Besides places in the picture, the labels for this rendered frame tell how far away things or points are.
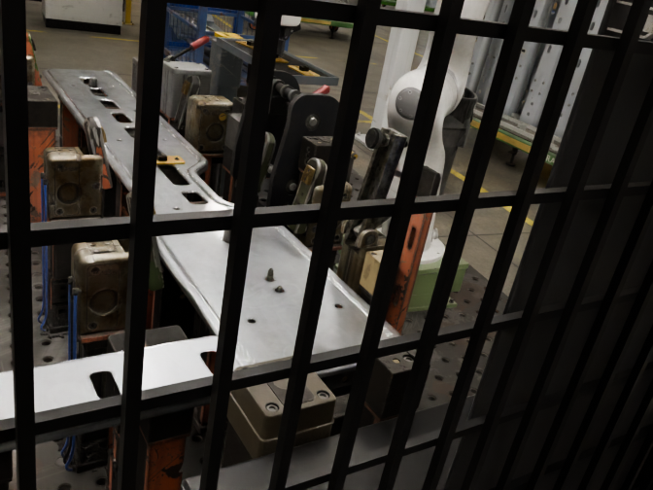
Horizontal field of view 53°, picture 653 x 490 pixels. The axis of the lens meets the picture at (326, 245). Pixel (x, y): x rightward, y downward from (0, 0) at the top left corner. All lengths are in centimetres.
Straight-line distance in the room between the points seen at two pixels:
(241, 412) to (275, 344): 17
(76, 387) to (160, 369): 9
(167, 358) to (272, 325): 15
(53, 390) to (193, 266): 30
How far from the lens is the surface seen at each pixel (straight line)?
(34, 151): 157
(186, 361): 75
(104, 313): 90
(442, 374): 135
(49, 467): 106
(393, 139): 92
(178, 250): 97
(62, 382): 72
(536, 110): 575
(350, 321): 86
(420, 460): 64
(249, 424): 63
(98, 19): 808
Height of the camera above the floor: 145
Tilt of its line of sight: 25 degrees down
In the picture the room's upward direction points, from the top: 11 degrees clockwise
